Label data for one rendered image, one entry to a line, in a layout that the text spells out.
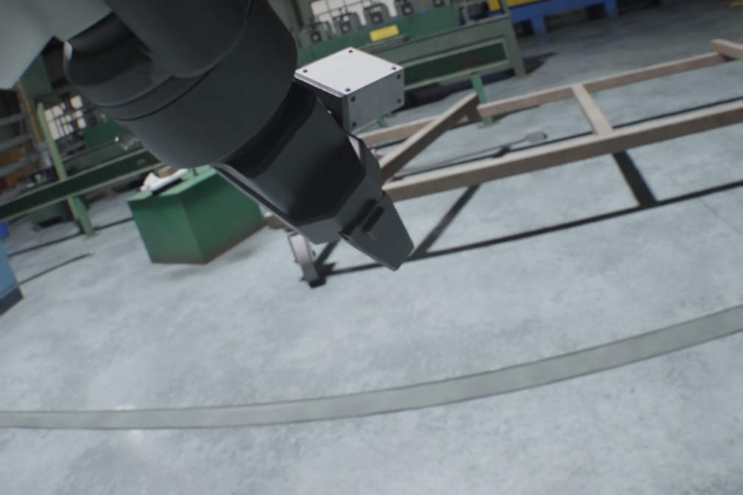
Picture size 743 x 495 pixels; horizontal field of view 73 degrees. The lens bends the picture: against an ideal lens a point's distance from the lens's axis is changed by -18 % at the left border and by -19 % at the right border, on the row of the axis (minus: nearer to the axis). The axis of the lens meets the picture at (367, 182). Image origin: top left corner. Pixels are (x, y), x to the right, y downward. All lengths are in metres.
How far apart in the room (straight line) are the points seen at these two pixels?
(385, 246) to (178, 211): 2.73
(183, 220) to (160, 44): 2.85
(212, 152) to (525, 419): 1.12
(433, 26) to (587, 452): 5.13
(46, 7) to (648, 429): 1.18
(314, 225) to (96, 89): 0.13
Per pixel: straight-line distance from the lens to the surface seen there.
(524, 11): 10.50
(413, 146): 2.45
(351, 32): 5.97
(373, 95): 0.32
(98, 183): 5.06
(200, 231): 3.06
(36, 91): 5.52
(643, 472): 1.14
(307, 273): 2.27
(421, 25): 5.92
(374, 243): 0.32
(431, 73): 4.13
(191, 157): 0.26
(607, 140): 2.05
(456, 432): 1.32
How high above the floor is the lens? 0.84
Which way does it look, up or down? 14 degrees down
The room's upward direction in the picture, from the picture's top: 18 degrees counter-clockwise
